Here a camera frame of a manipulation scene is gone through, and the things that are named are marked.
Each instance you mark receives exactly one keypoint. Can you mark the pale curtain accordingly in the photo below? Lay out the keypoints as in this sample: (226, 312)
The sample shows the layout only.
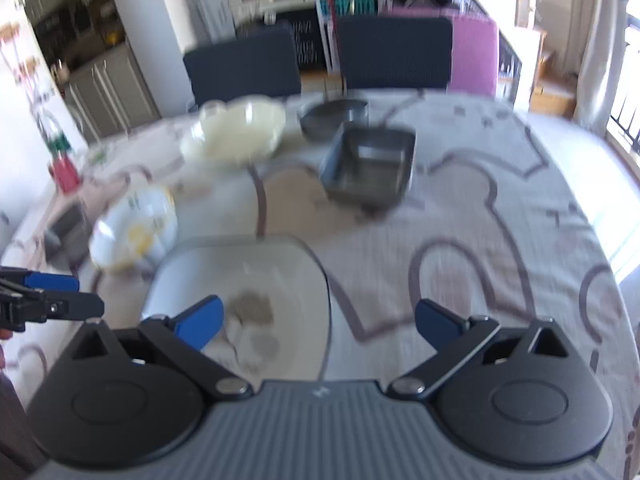
(600, 60)

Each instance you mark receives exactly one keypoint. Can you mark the grey kitchen cabinet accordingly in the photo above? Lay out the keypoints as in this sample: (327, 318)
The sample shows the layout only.
(115, 90)

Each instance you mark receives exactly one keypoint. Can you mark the white sideboard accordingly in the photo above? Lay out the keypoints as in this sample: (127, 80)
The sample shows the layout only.
(500, 10)

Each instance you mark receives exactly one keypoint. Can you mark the purple cloth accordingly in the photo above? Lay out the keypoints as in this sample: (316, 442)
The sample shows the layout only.
(475, 55)

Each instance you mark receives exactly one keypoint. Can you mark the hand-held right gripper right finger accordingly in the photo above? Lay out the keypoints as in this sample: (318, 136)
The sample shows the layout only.
(435, 322)

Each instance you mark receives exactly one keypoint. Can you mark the clear plastic water bottle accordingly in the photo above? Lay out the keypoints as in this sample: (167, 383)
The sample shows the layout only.
(50, 125)

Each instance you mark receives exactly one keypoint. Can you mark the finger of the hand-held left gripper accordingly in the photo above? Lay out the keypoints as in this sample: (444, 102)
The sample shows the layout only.
(70, 306)
(50, 282)

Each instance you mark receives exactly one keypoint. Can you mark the black board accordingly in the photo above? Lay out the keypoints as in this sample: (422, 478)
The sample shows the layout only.
(305, 40)

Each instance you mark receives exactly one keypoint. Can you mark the white square plate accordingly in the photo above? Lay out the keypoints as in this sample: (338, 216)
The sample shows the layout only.
(280, 280)

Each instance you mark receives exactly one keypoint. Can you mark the dark flat object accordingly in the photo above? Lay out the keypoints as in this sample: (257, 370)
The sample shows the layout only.
(67, 235)

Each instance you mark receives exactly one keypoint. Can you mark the dark fabric chair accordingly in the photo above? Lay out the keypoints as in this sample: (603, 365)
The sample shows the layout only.
(395, 55)
(240, 65)

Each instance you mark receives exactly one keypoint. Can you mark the square metal tray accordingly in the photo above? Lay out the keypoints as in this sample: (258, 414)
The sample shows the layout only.
(365, 180)

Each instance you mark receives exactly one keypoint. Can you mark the bear print tablecloth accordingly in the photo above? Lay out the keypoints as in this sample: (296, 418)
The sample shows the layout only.
(475, 210)

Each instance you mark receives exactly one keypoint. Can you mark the white floral bowl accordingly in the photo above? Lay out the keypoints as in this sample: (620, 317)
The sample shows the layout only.
(125, 230)

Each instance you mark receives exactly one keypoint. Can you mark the cream ceramic dish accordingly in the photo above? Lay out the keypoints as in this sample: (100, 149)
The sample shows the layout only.
(235, 125)

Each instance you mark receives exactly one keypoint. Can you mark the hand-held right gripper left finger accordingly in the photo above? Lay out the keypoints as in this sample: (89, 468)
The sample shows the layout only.
(200, 322)

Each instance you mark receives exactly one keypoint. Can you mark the round metal bowl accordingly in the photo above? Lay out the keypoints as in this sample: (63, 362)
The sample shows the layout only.
(320, 122)

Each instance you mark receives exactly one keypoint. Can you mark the white refrigerator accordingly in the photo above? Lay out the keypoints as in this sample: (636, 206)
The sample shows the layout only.
(20, 110)

